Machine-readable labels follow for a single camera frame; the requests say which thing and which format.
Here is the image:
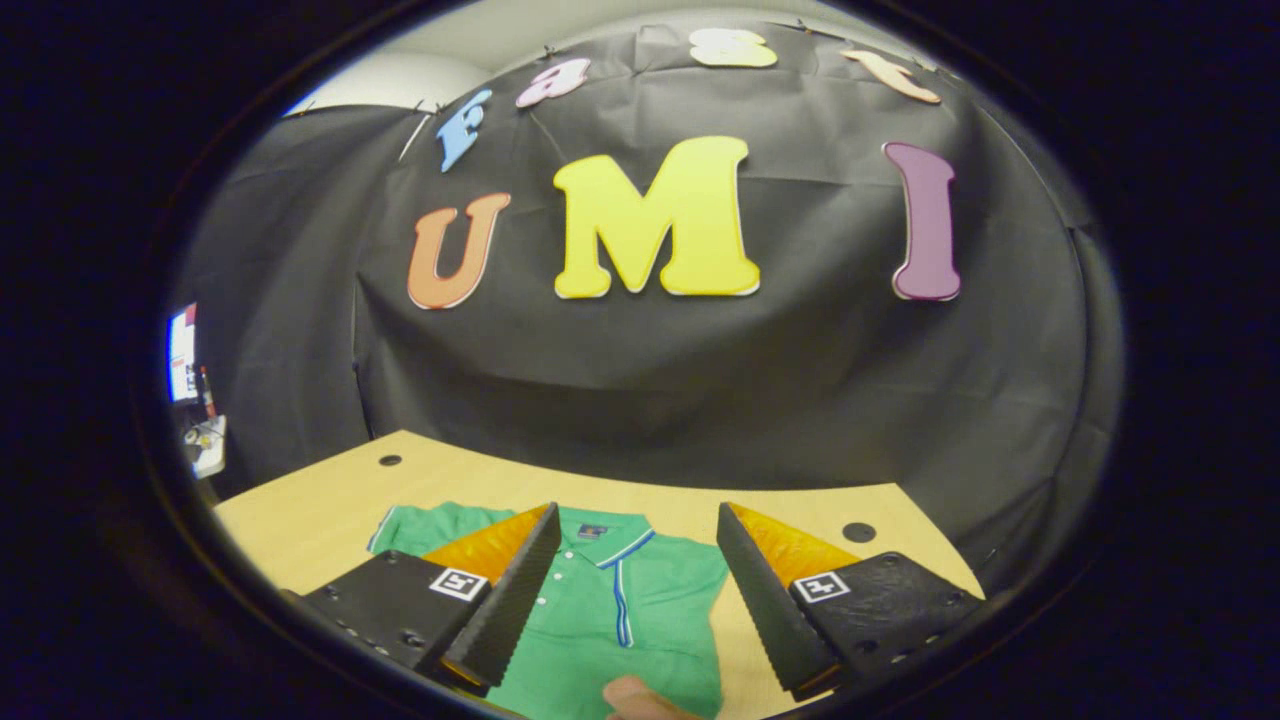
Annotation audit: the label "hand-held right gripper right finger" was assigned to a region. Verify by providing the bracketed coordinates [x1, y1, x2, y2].
[716, 502, 988, 703]

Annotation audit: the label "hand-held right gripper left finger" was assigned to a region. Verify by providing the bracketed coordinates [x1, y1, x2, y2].
[290, 501, 563, 698]

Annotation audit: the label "green T-shirt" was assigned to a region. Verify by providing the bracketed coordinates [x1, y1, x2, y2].
[366, 501, 731, 720]

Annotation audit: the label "black backdrop cloth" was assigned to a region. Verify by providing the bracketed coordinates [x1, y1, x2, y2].
[175, 20, 1121, 601]

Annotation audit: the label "white side table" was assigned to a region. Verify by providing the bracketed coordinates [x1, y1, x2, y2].
[183, 415, 228, 479]

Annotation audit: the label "computer monitor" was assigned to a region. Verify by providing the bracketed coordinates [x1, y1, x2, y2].
[168, 303, 199, 403]

